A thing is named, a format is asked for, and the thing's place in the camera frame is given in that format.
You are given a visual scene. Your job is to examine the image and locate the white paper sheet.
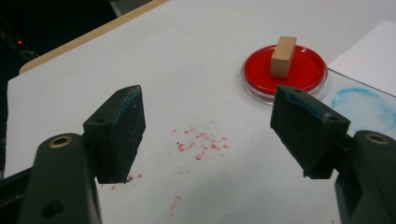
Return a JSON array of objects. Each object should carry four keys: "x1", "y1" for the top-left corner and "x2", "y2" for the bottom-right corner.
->
[{"x1": 328, "y1": 20, "x2": 396, "y2": 97}]

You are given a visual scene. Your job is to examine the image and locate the white table cover board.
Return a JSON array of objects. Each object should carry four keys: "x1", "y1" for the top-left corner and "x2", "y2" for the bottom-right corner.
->
[{"x1": 3, "y1": 0, "x2": 396, "y2": 224}]

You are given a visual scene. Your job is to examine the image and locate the round red ink pad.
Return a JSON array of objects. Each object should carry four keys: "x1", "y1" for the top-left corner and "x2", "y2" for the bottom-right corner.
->
[{"x1": 240, "y1": 44, "x2": 329, "y2": 105}]

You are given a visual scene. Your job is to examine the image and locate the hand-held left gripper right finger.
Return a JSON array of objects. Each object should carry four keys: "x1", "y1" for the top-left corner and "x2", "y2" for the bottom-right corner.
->
[{"x1": 270, "y1": 84, "x2": 351, "y2": 180}]

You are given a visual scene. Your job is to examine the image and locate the wooden stamp block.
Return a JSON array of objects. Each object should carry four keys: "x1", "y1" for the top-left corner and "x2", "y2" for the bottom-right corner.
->
[{"x1": 270, "y1": 35, "x2": 298, "y2": 80}]

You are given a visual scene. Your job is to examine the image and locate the wooden table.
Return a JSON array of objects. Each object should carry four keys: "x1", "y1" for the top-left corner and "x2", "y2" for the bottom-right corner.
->
[{"x1": 18, "y1": 0, "x2": 171, "y2": 76}]

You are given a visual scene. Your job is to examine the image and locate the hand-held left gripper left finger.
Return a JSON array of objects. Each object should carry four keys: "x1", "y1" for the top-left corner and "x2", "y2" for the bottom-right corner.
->
[{"x1": 82, "y1": 84, "x2": 147, "y2": 185}]

